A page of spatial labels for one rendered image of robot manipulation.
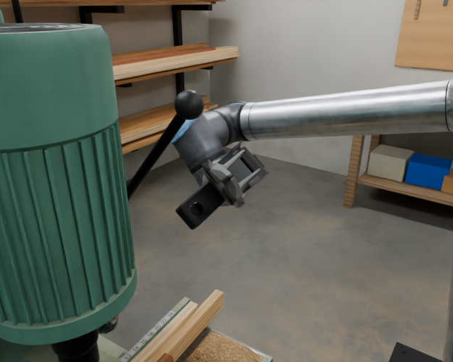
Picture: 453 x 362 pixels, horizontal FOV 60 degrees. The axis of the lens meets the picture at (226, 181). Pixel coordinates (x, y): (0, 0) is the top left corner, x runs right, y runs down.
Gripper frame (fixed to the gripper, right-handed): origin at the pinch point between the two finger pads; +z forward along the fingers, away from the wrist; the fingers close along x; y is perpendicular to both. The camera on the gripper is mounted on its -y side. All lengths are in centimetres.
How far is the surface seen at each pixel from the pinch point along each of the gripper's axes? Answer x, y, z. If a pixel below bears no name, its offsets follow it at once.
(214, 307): 18.9, -16.2, -32.2
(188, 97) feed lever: -10.0, 1.7, 10.4
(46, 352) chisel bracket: 2.0, -35.1, -5.3
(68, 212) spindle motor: -7.3, -15.0, 16.3
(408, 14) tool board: -9, 214, -226
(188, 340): 19.0, -23.5, -25.9
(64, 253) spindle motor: -4.8, -18.2, 14.7
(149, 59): -107, 40, -236
